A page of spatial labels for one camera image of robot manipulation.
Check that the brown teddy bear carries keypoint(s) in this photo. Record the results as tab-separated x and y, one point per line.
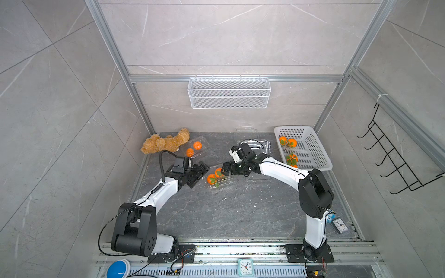
156	143

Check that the small white square clock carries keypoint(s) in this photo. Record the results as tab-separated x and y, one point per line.
340	225

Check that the black wall hook rack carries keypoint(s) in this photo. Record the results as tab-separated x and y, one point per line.
400	167

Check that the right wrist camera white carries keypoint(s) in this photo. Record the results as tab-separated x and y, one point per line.
234	154

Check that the small white clock front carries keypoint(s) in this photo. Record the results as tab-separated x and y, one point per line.
245	267

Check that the clear clamshell container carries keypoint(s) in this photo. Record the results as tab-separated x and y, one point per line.
257	145
205	147
230	180
245	133

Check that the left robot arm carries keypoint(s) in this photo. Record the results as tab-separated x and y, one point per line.
135	230

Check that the leafy twin oranges container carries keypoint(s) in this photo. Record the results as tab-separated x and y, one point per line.
287	143
215	178

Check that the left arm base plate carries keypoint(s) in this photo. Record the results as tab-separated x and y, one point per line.
182	253

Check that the small blue clock on table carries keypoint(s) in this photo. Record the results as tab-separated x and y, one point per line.
330	217

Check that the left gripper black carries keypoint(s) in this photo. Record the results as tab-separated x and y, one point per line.
200	173

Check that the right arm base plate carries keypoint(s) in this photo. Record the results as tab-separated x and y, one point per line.
301	253

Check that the white wire wall basket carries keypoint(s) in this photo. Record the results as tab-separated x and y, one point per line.
229	93

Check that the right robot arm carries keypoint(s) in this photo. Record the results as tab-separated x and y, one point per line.
315	194

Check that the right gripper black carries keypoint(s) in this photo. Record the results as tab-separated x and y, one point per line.
226	166

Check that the white plastic basket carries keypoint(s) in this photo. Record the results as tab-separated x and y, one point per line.
309	149

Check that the blue round button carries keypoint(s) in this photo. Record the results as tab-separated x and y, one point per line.
119	269

